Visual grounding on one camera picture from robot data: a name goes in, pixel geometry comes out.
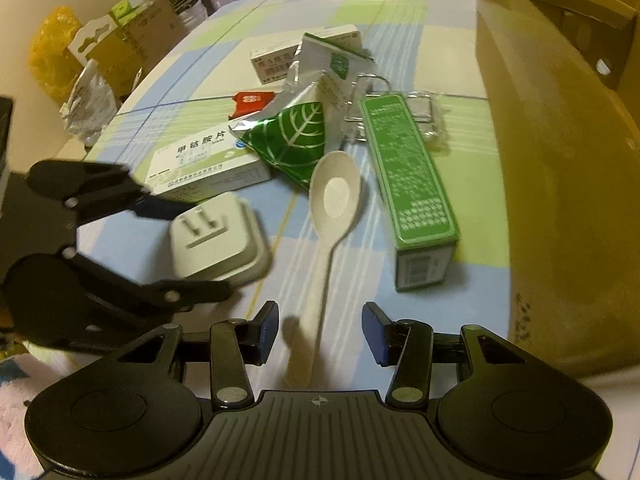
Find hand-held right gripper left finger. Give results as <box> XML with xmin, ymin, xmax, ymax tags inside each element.
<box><xmin>102</xmin><ymin>301</ymin><xmax>280</xmax><ymax>410</ymax></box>

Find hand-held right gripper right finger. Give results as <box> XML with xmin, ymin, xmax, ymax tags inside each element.
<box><xmin>361</xmin><ymin>301</ymin><xmax>533</xmax><ymax>409</ymax></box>

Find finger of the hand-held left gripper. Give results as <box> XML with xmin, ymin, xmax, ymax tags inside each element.
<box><xmin>25</xmin><ymin>159</ymin><xmax>176</xmax><ymax>228</ymax></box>
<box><xmin>60</xmin><ymin>245</ymin><xmax>238</xmax><ymax>323</ymax></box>

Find white power adapter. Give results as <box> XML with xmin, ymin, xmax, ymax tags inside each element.
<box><xmin>169</xmin><ymin>191</ymin><xmax>273</xmax><ymax>285</ymax></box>

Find white plastic spoon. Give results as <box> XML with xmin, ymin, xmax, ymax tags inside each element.
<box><xmin>284</xmin><ymin>150</ymin><xmax>364</xmax><ymax>389</ymax></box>

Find red packet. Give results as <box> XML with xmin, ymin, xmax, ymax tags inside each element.
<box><xmin>231</xmin><ymin>90</ymin><xmax>279</xmax><ymax>122</ymax></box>

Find large cardboard box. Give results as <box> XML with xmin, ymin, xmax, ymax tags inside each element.
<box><xmin>474</xmin><ymin>0</ymin><xmax>640</xmax><ymax>382</ymax></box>

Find white plastic bag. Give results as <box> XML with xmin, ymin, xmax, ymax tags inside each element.
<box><xmin>59</xmin><ymin>59</ymin><xmax>120</xmax><ymax>147</ymax></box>

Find white medicine box blue print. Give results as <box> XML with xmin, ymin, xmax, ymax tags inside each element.
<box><xmin>146</xmin><ymin>121</ymin><xmax>272</xmax><ymax>197</ymax></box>

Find white tabbed cardboard box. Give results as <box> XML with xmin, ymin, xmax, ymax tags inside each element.
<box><xmin>66</xmin><ymin>16</ymin><xmax>126</xmax><ymax>88</ymax></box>

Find yellow plastic bag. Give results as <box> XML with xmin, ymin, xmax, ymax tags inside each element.
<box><xmin>26</xmin><ymin>5</ymin><xmax>85</xmax><ymax>102</ymax></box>

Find brown cardboard carton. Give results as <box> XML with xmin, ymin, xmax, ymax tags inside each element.
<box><xmin>114</xmin><ymin>0</ymin><xmax>188</xmax><ymax>97</ymax></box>

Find tall green box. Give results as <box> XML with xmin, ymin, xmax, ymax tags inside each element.
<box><xmin>359</xmin><ymin>91</ymin><xmax>461</xmax><ymax>292</ymax></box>

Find small green boxes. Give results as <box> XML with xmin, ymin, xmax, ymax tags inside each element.
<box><xmin>109</xmin><ymin>0</ymin><xmax>148</xmax><ymax>27</ymax></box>

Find green leaf foil pouch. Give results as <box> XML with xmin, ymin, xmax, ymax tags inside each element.
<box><xmin>227</xmin><ymin>101</ymin><xmax>329</xmax><ymax>194</ymax></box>

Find striped black white bag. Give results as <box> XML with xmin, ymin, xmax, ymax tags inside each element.
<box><xmin>169</xmin><ymin>0</ymin><xmax>213</xmax><ymax>28</ymax></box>

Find white medicine box green print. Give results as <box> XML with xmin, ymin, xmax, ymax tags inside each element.
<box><xmin>249</xmin><ymin>24</ymin><xmax>364</xmax><ymax>87</ymax></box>

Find checked tablecloth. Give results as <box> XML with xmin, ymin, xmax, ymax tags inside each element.
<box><xmin>54</xmin><ymin>0</ymin><xmax>517</xmax><ymax>397</ymax></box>

